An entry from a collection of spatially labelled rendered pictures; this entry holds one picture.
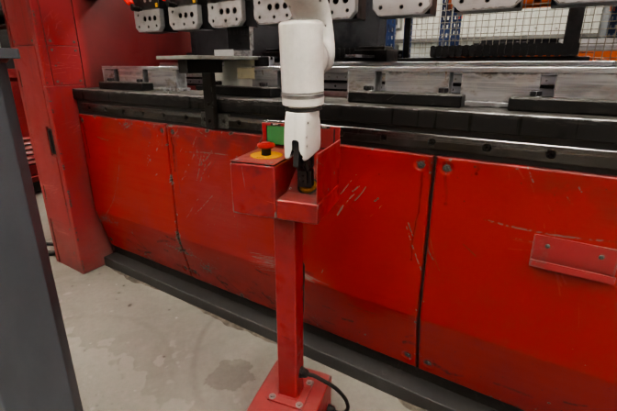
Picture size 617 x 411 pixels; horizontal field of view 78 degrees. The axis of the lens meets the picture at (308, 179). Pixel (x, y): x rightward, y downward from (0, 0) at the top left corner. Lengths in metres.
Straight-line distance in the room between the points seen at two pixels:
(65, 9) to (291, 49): 1.42
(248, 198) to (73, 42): 1.37
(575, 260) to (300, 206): 0.59
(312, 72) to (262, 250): 0.75
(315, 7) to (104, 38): 1.42
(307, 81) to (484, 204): 0.50
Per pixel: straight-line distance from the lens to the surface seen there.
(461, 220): 0.98
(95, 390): 1.51
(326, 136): 0.88
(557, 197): 0.95
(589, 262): 0.99
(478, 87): 1.04
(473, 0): 1.04
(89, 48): 2.04
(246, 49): 1.37
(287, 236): 0.88
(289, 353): 1.06
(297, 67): 0.73
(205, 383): 1.41
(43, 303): 0.90
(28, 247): 0.85
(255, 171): 0.80
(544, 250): 0.98
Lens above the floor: 0.97
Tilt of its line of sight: 17 degrees down
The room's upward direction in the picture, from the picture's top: straight up
